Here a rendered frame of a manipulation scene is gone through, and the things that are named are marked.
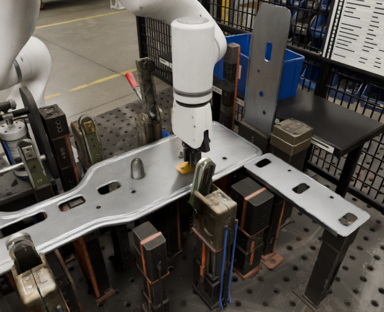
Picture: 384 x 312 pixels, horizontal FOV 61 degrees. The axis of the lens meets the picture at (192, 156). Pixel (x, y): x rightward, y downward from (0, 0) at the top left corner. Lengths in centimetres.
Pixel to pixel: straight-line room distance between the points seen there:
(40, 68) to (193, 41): 64
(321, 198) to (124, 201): 44
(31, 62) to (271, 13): 70
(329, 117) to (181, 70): 54
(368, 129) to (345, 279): 42
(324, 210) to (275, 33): 44
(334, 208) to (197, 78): 40
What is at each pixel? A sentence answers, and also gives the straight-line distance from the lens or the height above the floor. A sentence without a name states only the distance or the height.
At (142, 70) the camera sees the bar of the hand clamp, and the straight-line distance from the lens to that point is 87.
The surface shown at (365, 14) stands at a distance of 107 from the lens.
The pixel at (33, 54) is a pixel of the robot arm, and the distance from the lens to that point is 114.
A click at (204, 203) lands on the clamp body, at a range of 67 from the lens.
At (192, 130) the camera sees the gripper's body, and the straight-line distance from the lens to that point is 71.
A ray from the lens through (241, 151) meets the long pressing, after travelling 88.
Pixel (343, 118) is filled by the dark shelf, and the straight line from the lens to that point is 106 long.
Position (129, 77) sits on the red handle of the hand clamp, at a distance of 97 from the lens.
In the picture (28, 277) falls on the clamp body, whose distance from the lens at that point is 61.
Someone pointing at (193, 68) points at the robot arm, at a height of 127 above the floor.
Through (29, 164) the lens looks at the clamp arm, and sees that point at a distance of 84.
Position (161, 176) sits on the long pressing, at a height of 100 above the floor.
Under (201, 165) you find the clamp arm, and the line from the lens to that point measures 64.
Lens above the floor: 150
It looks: 36 degrees down
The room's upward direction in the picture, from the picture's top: straight up
